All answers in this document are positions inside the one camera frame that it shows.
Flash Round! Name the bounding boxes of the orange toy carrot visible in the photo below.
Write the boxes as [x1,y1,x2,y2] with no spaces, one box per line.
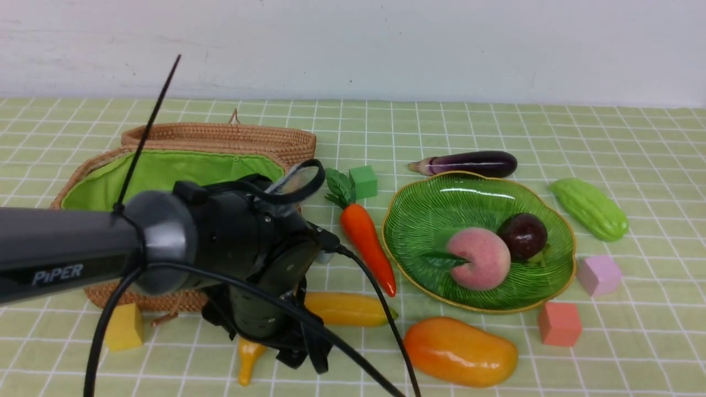
[325,168,398,297]

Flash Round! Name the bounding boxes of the yellow toy banana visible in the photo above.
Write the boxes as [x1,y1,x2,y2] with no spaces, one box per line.
[238,292,388,387]

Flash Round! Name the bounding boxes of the woven wicker basket lid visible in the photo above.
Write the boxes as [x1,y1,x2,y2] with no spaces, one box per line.
[145,111,316,169]

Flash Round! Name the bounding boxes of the green foam cube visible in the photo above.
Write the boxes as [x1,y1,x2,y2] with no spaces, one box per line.
[349,165,378,200]

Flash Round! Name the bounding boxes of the dark purple toy mangosteen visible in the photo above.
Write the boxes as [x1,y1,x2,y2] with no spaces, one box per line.
[496,213,549,262]

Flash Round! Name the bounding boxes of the green leaf-shaped glass plate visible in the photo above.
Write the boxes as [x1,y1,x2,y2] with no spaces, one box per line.
[382,171,578,314]

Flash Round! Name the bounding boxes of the green toy bitter gourd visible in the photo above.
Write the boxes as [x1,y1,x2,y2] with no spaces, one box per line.
[549,178,629,242]

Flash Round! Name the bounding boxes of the yellow foam cube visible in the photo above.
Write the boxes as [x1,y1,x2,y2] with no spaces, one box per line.
[104,303,145,352]

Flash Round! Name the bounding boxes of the salmon red foam cube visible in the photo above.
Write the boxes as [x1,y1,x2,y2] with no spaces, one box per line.
[538,301,582,347]

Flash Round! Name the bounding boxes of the purple toy eggplant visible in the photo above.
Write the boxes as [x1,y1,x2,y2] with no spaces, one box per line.
[408,151,518,178]

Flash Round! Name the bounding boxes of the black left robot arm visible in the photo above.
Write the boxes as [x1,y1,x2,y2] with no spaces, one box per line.
[2,174,332,374]

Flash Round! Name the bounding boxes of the pink toy peach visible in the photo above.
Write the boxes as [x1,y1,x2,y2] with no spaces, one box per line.
[421,228,510,291]

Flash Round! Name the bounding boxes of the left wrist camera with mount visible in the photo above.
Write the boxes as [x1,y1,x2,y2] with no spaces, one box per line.
[306,221,342,265]

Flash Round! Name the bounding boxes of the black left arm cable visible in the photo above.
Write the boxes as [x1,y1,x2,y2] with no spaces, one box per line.
[83,54,422,397]

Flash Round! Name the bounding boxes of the pink-purple foam cube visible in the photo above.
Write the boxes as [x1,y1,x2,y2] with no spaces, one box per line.
[576,255,623,298]

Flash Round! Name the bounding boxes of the woven wicker basket green lining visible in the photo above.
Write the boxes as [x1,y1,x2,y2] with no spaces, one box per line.
[50,146,301,312]

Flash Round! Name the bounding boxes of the orange toy mango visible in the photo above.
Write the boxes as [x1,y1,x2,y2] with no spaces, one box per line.
[403,316,518,389]

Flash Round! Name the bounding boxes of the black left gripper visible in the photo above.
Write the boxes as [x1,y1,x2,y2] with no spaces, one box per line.
[201,237,333,374]

